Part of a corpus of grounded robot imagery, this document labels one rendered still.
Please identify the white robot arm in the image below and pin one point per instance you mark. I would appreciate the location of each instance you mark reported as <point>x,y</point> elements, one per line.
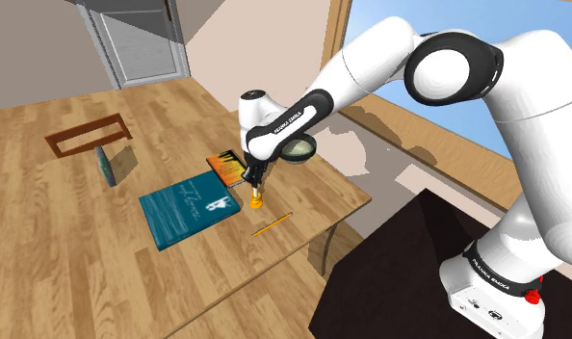
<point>539,141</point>

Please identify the wooden table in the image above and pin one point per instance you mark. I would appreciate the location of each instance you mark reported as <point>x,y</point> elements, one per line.
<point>103,281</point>

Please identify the upright teal book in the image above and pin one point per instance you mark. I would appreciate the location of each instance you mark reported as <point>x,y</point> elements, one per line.
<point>106,166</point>

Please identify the yellow pencil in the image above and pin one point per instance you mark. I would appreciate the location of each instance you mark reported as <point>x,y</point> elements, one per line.
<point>272,224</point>

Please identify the dark bowl with pale inside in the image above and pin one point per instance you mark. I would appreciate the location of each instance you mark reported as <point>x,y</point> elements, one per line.
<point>299,149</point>

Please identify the yellow and white plunger toy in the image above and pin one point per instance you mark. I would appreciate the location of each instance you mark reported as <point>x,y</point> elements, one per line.
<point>256,203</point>

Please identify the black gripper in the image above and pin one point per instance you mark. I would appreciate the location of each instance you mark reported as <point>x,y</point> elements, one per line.
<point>254,172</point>

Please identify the large teal book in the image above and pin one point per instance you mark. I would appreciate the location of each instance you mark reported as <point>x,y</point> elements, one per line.
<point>182,211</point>

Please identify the wood-framed window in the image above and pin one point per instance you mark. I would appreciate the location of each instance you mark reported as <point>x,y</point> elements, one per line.
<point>455,155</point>

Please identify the brown wooden chair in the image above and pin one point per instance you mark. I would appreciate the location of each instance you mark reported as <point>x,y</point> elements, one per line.
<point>86,129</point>

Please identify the orange book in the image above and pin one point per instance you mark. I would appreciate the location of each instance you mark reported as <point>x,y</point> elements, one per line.
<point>227,166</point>

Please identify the dark robot stand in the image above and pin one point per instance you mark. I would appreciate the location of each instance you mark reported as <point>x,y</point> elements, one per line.
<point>389,272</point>

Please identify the grey door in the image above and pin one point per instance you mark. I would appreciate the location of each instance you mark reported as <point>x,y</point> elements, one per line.
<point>138,44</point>

